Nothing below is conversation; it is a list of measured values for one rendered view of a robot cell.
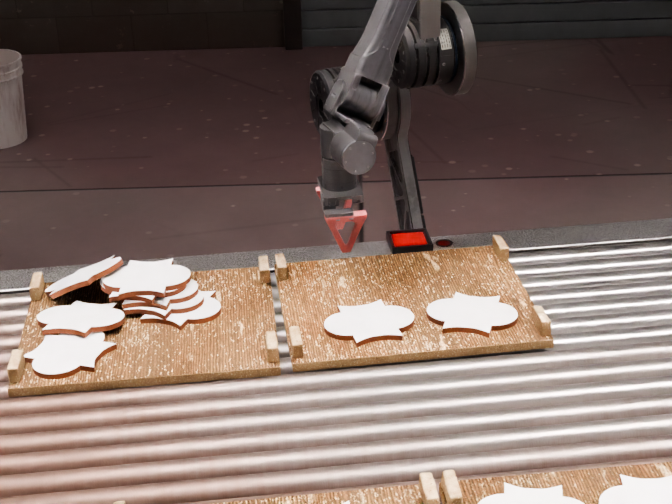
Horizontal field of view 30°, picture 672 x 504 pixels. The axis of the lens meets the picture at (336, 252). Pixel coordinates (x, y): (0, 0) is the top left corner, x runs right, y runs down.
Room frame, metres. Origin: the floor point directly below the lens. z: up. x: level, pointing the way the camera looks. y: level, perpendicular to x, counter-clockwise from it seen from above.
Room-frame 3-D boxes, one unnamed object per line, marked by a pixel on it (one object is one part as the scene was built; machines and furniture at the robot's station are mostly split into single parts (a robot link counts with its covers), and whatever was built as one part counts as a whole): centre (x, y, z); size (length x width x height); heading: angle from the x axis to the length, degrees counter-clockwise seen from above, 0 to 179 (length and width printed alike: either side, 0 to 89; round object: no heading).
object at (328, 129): (1.90, -0.01, 1.20); 0.07 x 0.06 x 0.07; 19
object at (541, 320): (1.73, -0.32, 0.95); 0.06 x 0.02 x 0.03; 6
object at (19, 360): (1.65, 0.49, 0.95); 0.06 x 0.02 x 0.03; 5
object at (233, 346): (1.80, 0.31, 0.93); 0.41 x 0.35 x 0.02; 95
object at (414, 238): (2.09, -0.14, 0.92); 0.06 x 0.06 x 0.01; 5
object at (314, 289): (1.85, -0.11, 0.93); 0.41 x 0.35 x 0.02; 96
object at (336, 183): (1.91, -0.01, 1.14); 0.10 x 0.07 x 0.07; 6
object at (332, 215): (1.87, -0.02, 1.07); 0.07 x 0.07 x 0.09; 6
